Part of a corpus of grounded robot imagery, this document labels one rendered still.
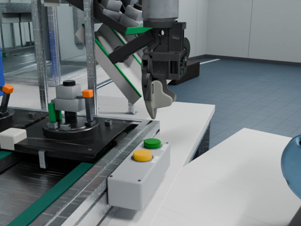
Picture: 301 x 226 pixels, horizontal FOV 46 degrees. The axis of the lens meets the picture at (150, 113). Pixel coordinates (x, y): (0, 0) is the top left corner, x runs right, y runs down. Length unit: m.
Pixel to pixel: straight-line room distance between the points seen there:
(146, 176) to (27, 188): 0.24
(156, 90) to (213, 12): 8.56
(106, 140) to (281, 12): 7.96
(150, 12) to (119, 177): 0.32
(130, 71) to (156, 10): 0.46
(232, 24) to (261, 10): 0.78
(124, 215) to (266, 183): 0.36
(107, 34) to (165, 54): 0.51
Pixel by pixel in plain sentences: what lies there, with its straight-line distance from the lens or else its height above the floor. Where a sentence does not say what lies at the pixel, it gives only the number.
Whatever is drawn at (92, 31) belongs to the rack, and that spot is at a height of 1.20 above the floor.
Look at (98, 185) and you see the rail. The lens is 0.65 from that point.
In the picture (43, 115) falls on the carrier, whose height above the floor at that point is 0.97.
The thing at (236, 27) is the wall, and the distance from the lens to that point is 9.01.
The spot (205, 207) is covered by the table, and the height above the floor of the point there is 0.86.
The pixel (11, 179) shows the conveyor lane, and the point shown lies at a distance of 0.81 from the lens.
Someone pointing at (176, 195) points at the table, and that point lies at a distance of 0.82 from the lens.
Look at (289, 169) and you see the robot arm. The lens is 0.55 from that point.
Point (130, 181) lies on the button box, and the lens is 0.66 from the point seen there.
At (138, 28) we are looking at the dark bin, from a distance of 1.06.
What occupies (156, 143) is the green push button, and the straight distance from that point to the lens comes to 0.79.
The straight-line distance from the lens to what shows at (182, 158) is 1.00.
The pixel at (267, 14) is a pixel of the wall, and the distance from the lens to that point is 8.73.
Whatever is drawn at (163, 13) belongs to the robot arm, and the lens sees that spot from 0.71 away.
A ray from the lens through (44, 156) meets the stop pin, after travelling 0.80.
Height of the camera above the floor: 1.26
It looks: 17 degrees down
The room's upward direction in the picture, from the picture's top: straight up
